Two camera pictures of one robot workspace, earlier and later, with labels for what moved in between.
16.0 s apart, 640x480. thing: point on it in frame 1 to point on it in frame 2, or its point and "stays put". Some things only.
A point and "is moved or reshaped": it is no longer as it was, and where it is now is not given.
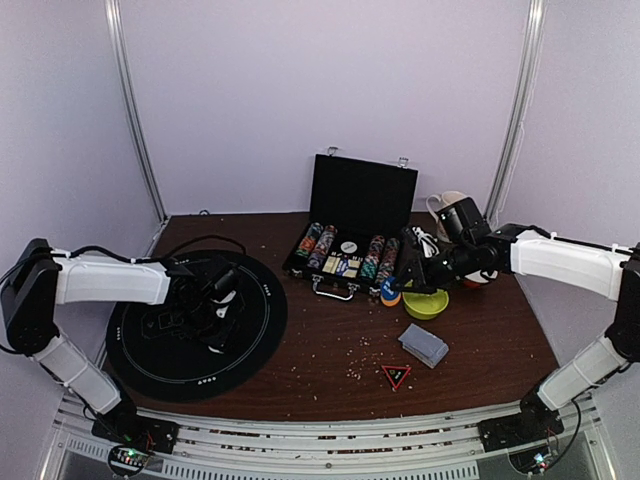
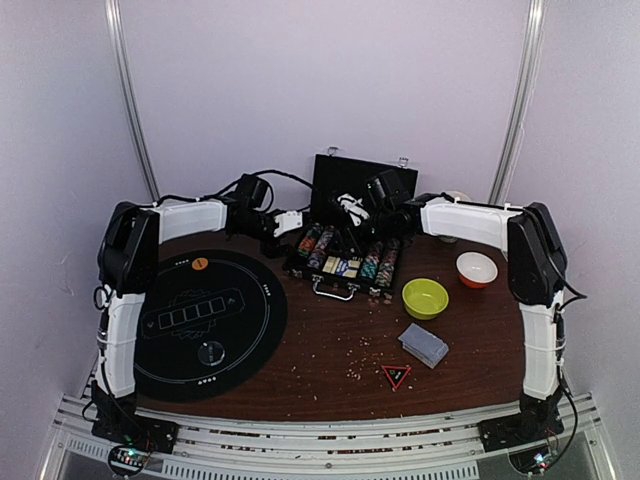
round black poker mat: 221,329 stays put
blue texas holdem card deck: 342,266 stays put
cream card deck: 331,264 stays put
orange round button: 391,303 is moved or reshaped
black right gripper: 417,261 to 347,233
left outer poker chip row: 309,240 stays put
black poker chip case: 358,209 stays put
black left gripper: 221,331 to 272,250
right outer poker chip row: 388,260 stays put
